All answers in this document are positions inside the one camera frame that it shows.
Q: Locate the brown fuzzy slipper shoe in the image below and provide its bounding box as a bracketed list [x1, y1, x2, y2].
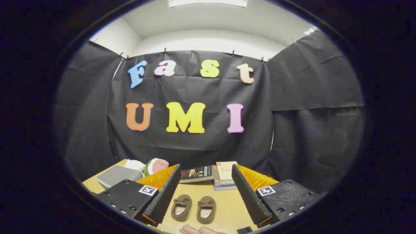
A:
[171, 194, 192, 222]
[196, 196, 217, 224]

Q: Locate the watermelon slice plush toy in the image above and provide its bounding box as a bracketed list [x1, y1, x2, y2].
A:
[144, 158, 169, 177]

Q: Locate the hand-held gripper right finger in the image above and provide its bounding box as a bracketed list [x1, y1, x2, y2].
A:
[231, 164, 320, 228]

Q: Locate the long ceiling light panel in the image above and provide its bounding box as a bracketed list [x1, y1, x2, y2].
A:
[167, 0, 248, 8]

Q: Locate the black cover book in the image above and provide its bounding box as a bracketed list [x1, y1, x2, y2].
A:
[179, 165, 214, 184]

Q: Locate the white plush toy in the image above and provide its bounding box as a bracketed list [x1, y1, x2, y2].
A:
[123, 159, 146, 172]

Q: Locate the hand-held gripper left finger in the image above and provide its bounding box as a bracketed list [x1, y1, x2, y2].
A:
[94, 163, 182, 227]

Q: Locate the grey cover book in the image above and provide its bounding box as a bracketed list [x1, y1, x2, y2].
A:
[212, 165, 236, 188]

